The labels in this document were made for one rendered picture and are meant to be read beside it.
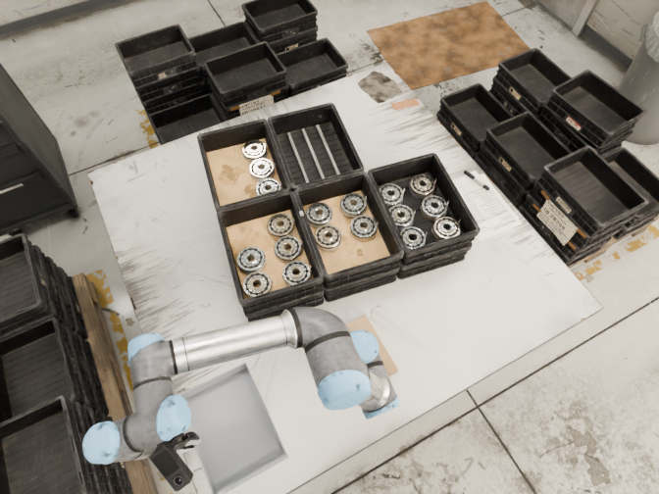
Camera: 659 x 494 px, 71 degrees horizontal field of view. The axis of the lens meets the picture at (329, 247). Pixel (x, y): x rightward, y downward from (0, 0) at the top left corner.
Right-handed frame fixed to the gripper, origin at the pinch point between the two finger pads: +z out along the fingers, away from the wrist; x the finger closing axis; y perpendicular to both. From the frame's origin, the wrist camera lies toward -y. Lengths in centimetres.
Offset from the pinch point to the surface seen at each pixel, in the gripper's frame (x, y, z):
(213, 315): -6, 48, 41
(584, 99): -222, 66, 129
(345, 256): -60, 37, 44
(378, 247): -72, 34, 48
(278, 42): -104, 203, 95
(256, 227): -38, 66, 38
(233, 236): -29, 67, 35
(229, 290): -15, 54, 44
